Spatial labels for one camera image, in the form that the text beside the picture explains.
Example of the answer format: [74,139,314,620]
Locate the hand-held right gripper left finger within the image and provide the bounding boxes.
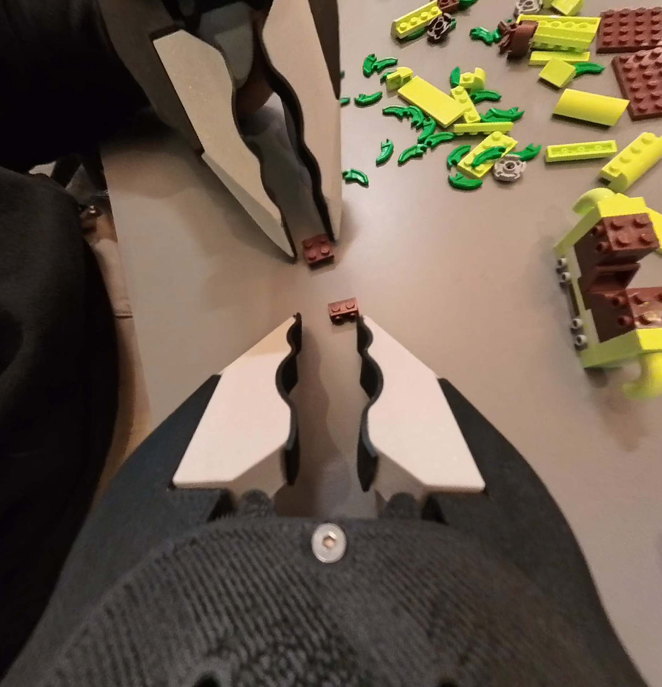
[171,314,304,510]

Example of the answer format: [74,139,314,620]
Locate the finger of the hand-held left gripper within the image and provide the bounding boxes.
[153,29,298,264]
[261,0,343,253]

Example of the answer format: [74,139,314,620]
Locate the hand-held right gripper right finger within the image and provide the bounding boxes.
[356,316,487,510]

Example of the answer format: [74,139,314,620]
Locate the brown square plate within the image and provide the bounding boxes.
[301,234,335,268]

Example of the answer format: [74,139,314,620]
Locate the person's left forearm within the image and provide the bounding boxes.
[0,0,203,172]

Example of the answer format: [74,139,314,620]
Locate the scattered lime green bricks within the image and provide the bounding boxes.
[385,0,662,191]

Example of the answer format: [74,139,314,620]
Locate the scattered green leaf pieces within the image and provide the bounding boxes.
[339,51,605,191]

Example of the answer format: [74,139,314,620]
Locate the person's beige trousers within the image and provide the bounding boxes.
[81,231,151,462]

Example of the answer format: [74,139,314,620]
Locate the person's black sweater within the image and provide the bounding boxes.
[0,161,122,687]

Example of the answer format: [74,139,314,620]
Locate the brown brick cluster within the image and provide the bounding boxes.
[497,19,538,59]

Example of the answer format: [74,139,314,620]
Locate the lime and brown brick assembly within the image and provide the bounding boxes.
[555,188,662,399]

